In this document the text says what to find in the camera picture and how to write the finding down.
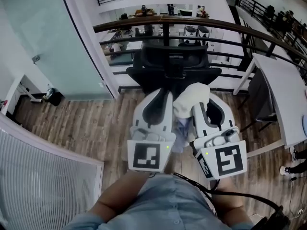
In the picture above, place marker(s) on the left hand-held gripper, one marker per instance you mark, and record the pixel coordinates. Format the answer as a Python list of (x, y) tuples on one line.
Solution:
[(146, 156)]

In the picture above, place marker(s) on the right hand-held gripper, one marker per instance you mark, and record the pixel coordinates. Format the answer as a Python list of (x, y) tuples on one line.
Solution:
[(227, 159)]

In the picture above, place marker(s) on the cream towel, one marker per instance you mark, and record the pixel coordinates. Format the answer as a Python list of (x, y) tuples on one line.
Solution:
[(189, 99)]

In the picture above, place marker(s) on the lavender clothes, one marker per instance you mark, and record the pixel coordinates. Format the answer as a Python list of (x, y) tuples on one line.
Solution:
[(182, 133)]

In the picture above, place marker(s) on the black office chair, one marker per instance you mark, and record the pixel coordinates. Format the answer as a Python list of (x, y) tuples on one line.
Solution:
[(153, 59)]

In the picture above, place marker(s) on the person's right forearm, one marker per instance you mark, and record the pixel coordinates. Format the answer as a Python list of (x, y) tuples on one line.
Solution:
[(230, 200)]

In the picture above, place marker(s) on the person's left forearm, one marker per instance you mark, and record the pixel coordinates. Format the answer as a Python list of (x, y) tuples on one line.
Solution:
[(120, 195)]

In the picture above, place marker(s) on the white table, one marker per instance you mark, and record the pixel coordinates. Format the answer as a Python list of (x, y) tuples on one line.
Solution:
[(280, 85)]

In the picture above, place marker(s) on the person's light blue shirt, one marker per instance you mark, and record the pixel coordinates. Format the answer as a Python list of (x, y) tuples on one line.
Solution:
[(168, 205)]

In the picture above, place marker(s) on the black railing with wooden handrail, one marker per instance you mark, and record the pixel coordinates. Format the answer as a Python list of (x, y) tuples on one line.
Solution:
[(216, 24)]

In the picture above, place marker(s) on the black trash bin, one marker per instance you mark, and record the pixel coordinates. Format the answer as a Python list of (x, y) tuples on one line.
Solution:
[(54, 97)]

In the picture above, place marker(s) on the black bag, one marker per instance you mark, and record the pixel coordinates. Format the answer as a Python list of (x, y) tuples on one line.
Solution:
[(275, 220)]

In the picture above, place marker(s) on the long black metal railing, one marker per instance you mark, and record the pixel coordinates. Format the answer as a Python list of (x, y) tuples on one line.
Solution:
[(254, 6)]

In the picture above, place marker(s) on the frosted glass door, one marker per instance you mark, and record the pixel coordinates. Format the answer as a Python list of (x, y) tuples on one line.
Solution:
[(48, 32)]

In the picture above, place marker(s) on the white desk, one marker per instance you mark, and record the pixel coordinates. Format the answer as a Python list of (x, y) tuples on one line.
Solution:
[(12, 90)]

